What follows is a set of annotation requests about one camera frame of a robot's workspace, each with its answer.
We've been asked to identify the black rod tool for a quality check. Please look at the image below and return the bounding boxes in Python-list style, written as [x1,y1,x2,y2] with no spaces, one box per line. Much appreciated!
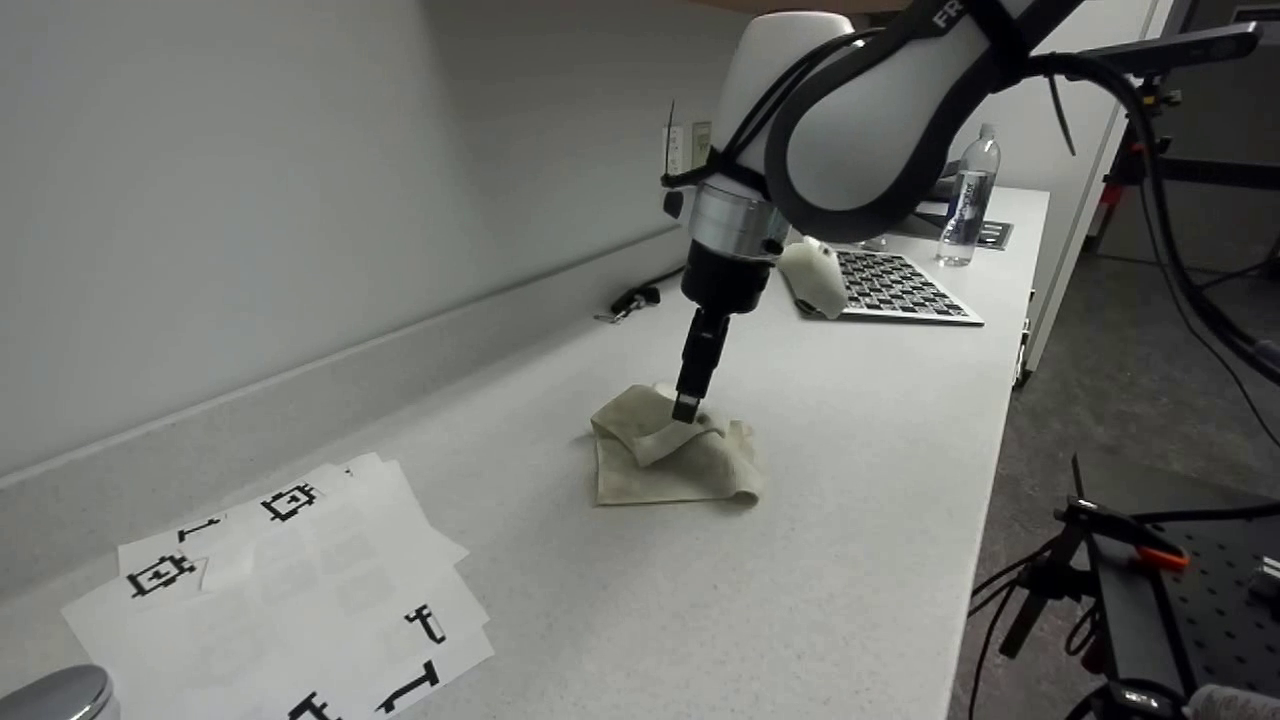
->
[602,264,690,325]

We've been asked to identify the black tripod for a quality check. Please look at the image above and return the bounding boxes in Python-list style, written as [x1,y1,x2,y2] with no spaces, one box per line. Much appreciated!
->
[968,454,1204,720]

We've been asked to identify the white printed marker paper sheets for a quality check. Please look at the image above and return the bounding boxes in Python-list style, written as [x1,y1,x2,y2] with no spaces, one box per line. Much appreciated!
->
[57,450,497,720]

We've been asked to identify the black stereo camera bar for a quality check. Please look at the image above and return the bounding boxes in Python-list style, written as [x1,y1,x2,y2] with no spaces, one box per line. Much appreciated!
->
[1033,17,1264,88]

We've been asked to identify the red handled black clamp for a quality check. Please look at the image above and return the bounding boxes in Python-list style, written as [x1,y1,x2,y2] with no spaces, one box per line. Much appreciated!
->
[1056,493,1197,577]

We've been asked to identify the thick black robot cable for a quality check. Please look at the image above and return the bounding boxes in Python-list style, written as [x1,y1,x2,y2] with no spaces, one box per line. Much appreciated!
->
[659,0,1280,391]

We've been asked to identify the thin black hanging cable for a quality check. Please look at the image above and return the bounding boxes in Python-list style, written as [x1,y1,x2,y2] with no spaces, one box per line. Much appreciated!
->
[1134,182,1280,450]

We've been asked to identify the checkerboard calibration board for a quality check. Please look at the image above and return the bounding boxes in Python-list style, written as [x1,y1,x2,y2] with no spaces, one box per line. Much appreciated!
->
[784,244,988,332]

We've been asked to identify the black camera stand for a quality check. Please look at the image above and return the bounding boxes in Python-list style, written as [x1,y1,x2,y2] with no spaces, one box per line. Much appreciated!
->
[1078,74,1280,264]

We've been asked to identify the grey padded object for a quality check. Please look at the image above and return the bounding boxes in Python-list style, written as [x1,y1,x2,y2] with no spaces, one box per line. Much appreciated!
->
[1182,678,1280,720]

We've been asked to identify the black perforated breadboard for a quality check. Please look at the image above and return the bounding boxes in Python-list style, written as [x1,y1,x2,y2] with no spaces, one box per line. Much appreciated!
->
[1142,510,1280,697]

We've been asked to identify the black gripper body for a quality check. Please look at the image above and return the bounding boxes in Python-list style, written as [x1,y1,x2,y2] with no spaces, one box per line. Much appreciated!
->
[673,238,779,399]

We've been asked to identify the beige cloth towel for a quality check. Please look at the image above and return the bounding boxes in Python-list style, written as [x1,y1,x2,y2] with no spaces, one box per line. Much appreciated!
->
[587,381,768,510]

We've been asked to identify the clear plastic water bottle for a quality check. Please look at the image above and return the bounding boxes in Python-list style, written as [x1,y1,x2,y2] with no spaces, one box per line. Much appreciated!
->
[934,123,1005,272]

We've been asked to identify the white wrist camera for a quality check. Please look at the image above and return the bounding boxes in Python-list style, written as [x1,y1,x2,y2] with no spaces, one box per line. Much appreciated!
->
[775,234,853,321]

